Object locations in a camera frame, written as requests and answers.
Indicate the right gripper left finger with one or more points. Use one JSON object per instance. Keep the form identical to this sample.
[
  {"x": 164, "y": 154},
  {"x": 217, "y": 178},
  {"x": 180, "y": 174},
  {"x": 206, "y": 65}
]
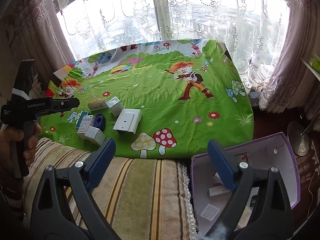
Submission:
[{"x": 51, "y": 217}]

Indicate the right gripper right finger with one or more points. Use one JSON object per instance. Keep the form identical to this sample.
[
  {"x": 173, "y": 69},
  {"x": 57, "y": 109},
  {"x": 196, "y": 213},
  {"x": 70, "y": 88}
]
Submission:
[{"x": 271, "y": 217}]

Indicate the teal text medicine box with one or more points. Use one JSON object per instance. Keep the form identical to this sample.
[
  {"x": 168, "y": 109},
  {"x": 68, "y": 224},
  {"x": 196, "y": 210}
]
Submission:
[{"x": 79, "y": 118}]

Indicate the orange-topped medicine box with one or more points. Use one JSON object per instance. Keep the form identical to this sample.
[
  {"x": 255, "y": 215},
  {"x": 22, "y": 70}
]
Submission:
[{"x": 97, "y": 105}]

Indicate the small white cube box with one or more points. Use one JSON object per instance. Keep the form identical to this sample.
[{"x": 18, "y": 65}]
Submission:
[{"x": 115, "y": 106}]

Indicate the left human hand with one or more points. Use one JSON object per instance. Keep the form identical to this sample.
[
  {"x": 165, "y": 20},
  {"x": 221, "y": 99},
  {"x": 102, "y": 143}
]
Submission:
[{"x": 11, "y": 134}]

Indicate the purple storage box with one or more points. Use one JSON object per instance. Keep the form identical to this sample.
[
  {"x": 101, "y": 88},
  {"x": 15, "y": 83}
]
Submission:
[{"x": 209, "y": 194}]

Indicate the white medicine box blue text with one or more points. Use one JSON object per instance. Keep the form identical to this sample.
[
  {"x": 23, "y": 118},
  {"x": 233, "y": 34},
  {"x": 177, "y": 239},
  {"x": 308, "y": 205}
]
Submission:
[{"x": 86, "y": 122}]

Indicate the white box near cushion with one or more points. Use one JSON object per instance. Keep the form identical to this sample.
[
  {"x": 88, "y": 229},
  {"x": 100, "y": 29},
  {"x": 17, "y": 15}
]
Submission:
[{"x": 95, "y": 135}]

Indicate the dark blue small case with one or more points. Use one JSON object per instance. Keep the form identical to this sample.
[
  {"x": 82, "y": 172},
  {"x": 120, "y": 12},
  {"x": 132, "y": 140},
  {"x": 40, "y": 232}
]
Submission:
[{"x": 99, "y": 122}]

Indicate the striped sofa cushion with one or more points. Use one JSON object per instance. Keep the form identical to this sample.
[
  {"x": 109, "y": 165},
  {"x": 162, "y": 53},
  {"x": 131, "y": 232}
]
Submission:
[{"x": 140, "y": 199}]

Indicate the pink floral curtain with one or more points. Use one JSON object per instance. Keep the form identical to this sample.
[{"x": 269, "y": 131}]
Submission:
[{"x": 282, "y": 88}]

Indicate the green cartoon tablecloth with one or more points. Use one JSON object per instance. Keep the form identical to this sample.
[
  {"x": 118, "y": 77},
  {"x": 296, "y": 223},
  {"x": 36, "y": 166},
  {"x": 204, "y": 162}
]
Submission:
[{"x": 188, "y": 94}]

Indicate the white shelf board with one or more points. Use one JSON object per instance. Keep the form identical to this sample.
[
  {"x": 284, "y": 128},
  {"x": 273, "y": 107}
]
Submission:
[{"x": 314, "y": 72}]

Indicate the white lace sheer curtain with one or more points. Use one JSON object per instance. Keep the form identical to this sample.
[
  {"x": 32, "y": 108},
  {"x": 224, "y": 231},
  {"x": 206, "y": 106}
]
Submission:
[{"x": 252, "y": 30}]

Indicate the white plastic wall device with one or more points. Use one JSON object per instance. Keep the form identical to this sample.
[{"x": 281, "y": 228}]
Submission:
[{"x": 128, "y": 121}]

